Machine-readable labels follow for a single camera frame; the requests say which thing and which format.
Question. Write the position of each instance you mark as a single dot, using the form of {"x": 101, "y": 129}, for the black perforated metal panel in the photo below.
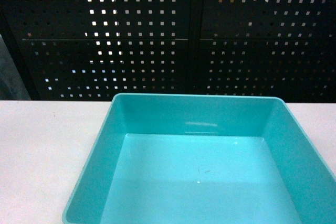
{"x": 91, "y": 50}

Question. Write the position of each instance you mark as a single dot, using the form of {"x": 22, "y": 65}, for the light teal plastic tray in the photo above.
{"x": 165, "y": 158}

